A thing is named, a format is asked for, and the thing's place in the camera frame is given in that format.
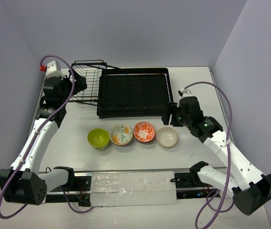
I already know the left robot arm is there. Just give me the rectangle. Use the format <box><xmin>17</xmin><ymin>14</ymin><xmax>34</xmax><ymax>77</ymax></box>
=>
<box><xmin>0</xmin><ymin>69</ymin><xmax>87</xmax><ymax>206</ymax></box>

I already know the black dish rack tray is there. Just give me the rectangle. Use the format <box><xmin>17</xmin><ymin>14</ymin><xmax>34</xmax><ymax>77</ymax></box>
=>
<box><xmin>97</xmin><ymin>68</ymin><xmax>174</xmax><ymax>119</ymax></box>

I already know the orange floral bowl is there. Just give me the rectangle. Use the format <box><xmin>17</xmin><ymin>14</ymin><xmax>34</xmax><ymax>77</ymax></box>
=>
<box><xmin>133</xmin><ymin>122</ymin><xmax>156</xmax><ymax>144</ymax></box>

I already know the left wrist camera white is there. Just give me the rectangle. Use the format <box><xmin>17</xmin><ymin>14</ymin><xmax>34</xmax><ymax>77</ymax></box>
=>
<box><xmin>40</xmin><ymin>61</ymin><xmax>64</xmax><ymax>77</ymax></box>

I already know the green bowl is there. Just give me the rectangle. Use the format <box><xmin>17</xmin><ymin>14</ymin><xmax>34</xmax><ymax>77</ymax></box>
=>
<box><xmin>87</xmin><ymin>128</ymin><xmax>110</xmax><ymax>150</ymax></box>

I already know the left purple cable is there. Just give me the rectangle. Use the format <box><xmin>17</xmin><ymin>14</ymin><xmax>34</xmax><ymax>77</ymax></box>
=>
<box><xmin>0</xmin><ymin>55</ymin><xmax>95</xmax><ymax>219</ymax></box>

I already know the leaf pattern white bowl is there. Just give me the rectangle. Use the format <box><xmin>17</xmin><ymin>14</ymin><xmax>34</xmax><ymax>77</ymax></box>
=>
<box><xmin>110</xmin><ymin>124</ymin><xmax>133</xmax><ymax>146</ymax></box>

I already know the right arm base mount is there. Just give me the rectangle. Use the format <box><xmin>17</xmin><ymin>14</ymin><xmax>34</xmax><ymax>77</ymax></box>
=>
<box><xmin>170</xmin><ymin>172</ymin><xmax>217</xmax><ymax>199</ymax></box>

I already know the white taped sheet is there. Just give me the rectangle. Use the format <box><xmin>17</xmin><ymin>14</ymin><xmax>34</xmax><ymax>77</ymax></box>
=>
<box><xmin>90</xmin><ymin>171</ymin><xmax>177</xmax><ymax>207</ymax></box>

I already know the white bowl pink rim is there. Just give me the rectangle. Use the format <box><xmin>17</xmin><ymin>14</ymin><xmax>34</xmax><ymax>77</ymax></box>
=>
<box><xmin>156</xmin><ymin>127</ymin><xmax>178</xmax><ymax>148</ymax></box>

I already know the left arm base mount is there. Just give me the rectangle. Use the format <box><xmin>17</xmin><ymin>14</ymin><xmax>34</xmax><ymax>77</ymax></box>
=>
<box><xmin>45</xmin><ymin>173</ymin><xmax>92</xmax><ymax>207</ymax></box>

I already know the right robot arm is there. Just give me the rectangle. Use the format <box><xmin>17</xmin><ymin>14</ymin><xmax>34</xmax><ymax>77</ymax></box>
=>
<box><xmin>161</xmin><ymin>96</ymin><xmax>271</xmax><ymax>216</ymax></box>

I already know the black wire plate rack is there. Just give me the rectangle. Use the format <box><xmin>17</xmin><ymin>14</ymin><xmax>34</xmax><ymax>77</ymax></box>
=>
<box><xmin>69</xmin><ymin>60</ymin><xmax>108</xmax><ymax>106</ymax></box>

